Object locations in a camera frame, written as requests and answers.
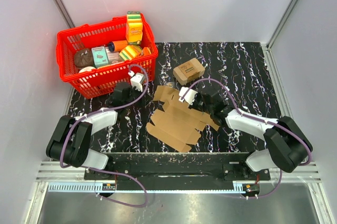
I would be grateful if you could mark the orange yellow juice carton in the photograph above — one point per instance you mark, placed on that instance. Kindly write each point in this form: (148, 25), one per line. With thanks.
(134, 28)

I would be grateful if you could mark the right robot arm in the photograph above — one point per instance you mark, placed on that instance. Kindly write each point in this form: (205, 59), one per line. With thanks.
(286, 145)

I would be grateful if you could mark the orange snack packet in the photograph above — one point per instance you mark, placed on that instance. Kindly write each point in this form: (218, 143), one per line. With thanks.
(145, 51)

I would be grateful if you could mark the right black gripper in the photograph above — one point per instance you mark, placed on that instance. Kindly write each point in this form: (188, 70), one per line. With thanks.
(193, 106)

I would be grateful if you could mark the brown cardboard box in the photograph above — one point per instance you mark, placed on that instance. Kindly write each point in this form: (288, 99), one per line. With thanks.
(176, 124)

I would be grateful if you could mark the teal small box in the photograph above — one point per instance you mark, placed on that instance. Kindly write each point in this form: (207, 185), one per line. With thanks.
(100, 56)

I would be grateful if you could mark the brown round bread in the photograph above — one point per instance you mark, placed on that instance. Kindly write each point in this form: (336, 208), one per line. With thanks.
(83, 58)

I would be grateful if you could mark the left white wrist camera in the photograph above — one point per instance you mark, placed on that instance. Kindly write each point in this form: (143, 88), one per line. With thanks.
(136, 80)

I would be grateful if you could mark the pink packaged item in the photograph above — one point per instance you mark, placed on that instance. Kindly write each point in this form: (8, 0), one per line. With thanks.
(114, 58)

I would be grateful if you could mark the yellow green striped sponge pack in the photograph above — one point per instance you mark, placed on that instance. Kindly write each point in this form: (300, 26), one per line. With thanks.
(130, 52)

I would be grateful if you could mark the small clear plastic bag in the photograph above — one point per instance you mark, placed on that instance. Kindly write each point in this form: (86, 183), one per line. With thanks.
(171, 84)

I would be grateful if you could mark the kitchen scouring pads pack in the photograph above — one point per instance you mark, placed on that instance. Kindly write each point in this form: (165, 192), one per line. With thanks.
(188, 71)

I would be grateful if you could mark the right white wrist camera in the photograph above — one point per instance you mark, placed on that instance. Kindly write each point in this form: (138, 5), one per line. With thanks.
(187, 95)

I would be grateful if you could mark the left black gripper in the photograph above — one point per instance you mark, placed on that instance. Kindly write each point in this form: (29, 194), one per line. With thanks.
(145, 100)

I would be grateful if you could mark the red plastic shopping basket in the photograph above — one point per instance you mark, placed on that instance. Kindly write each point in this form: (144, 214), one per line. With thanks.
(101, 81)

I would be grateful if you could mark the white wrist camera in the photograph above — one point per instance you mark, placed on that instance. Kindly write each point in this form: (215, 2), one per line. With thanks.
(187, 95)
(136, 80)

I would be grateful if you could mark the orange cylindrical can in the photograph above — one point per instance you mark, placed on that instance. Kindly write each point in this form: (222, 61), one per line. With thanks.
(117, 46)

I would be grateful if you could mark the white round item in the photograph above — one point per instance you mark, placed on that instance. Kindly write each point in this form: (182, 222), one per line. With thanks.
(89, 69)

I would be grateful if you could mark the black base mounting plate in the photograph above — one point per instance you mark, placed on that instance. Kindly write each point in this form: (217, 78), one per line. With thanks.
(227, 166)

